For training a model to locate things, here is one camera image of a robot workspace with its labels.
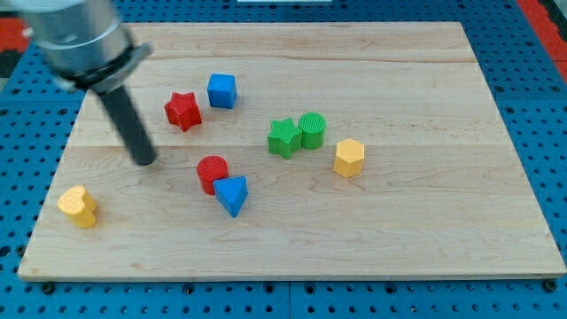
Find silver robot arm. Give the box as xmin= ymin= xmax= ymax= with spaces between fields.
xmin=7 ymin=0 xmax=152 ymax=94

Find green star block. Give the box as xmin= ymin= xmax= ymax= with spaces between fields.
xmin=268 ymin=118 xmax=302 ymax=160

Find blue cube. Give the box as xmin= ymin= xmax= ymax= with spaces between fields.
xmin=207 ymin=74 xmax=237 ymax=109

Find red star block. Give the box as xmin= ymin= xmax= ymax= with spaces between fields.
xmin=164 ymin=92 xmax=202 ymax=132

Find yellow heart block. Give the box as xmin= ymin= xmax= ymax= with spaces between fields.
xmin=57 ymin=185 xmax=97 ymax=229

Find wooden board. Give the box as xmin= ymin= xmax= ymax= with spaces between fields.
xmin=19 ymin=22 xmax=566 ymax=282

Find green cylinder block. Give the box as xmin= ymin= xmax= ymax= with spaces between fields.
xmin=299 ymin=113 xmax=326 ymax=150

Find blue triangle block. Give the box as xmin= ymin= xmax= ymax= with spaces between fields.
xmin=213 ymin=176 xmax=248 ymax=218

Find yellow hexagon block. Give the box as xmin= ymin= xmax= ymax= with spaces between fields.
xmin=333 ymin=138 xmax=365 ymax=178

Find red cylinder block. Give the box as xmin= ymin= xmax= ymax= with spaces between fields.
xmin=196 ymin=155 xmax=229 ymax=195

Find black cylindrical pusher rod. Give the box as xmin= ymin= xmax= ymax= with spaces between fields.
xmin=97 ymin=86 xmax=157 ymax=166

